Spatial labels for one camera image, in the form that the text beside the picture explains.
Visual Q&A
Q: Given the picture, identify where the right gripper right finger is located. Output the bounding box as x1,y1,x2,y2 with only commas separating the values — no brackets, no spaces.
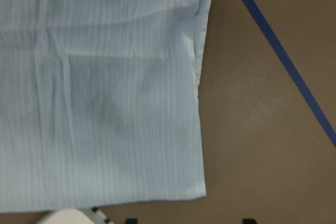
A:
242,218,256,224

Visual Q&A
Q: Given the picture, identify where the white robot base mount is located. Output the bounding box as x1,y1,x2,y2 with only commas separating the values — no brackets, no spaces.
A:
37,207,113,224

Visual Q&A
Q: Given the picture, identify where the light blue button-up shirt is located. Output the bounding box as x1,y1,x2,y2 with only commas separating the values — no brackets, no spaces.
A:
1,0,212,213

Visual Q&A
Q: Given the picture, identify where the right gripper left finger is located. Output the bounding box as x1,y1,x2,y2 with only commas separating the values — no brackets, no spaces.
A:
124,218,138,224

